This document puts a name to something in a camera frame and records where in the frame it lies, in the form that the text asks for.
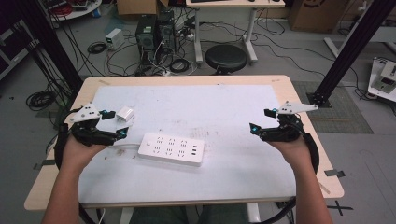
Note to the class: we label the black round stool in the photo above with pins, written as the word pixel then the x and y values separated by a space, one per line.
pixel 226 57

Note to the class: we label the white power supply box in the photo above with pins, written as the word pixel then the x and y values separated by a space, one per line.
pixel 114 38

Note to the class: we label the white charger plug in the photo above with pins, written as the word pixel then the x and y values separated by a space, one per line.
pixel 125 114

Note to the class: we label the white desk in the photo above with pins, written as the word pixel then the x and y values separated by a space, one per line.
pixel 235 3

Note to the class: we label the white power strip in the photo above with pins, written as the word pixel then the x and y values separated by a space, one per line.
pixel 171 149

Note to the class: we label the black computer tower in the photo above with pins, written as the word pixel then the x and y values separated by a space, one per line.
pixel 166 31
pixel 145 37

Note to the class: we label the wooden table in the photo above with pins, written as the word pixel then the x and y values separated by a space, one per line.
pixel 314 174

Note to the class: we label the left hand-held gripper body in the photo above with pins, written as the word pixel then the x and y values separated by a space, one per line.
pixel 84 114

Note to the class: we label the black metal stand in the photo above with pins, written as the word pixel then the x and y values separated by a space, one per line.
pixel 53 46
pixel 348 53

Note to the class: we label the round white table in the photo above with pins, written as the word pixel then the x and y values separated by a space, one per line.
pixel 74 9

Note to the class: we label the white device on floor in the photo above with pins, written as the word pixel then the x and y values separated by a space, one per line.
pixel 383 79

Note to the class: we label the dark floor mat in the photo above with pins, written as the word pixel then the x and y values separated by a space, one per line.
pixel 342 118

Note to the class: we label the white table mat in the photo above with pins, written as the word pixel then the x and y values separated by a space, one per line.
pixel 202 180

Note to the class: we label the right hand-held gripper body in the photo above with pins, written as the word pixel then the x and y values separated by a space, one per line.
pixel 289 129

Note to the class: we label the person's right hand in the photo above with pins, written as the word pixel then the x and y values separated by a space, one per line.
pixel 291 154

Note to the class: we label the large cardboard box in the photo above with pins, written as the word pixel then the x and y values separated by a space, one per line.
pixel 317 14

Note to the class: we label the person's left hand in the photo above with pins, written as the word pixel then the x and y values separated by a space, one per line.
pixel 79 155

